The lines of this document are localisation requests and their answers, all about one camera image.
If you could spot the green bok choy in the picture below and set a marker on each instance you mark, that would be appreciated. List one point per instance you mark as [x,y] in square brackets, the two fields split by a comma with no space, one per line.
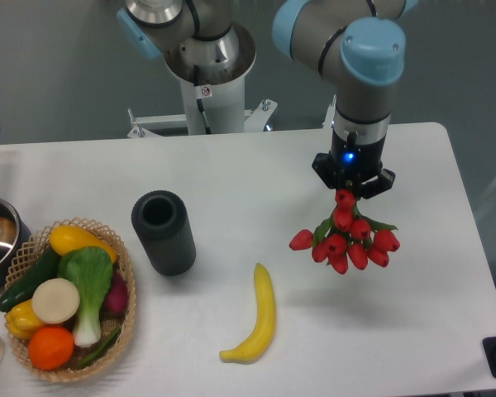
[90,270]

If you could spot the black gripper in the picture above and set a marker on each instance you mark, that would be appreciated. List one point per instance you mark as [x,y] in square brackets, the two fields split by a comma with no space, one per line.
[354,162]

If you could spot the dark grey ribbed vase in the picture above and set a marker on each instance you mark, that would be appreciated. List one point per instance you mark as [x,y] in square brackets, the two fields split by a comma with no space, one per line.
[160,220]

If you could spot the yellow bell pepper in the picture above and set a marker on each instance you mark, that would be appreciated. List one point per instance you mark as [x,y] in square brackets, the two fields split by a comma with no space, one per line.
[22,321]

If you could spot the green chili pepper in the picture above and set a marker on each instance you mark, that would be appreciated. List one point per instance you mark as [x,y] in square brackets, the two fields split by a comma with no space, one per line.
[100,350]

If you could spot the purple sweet potato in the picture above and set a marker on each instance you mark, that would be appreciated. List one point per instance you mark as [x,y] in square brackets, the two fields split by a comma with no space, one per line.
[116,300]

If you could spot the red tulip bouquet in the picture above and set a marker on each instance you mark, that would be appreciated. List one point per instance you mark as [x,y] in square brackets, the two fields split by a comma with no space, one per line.
[348,237]

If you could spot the orange fruit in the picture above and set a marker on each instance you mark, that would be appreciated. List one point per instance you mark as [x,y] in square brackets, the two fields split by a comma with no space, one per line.
[50,347]

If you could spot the dark green cucumber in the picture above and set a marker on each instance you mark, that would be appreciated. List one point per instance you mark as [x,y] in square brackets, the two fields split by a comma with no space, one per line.
[45,268]

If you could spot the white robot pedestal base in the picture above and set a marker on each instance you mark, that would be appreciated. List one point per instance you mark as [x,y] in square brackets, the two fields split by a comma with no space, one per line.
[212,76]

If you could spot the yellow squash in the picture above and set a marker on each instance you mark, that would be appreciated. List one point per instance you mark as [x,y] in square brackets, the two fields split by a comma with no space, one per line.
[67,238]

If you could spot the yellow banana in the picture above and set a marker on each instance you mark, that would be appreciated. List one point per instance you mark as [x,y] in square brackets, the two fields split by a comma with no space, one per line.
[254,346]

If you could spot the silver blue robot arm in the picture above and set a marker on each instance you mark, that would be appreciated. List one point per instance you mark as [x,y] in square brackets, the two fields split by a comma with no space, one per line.
[355,45]

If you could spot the woven wicker basket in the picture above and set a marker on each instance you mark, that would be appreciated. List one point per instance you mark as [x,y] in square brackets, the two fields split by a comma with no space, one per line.
[28,254]

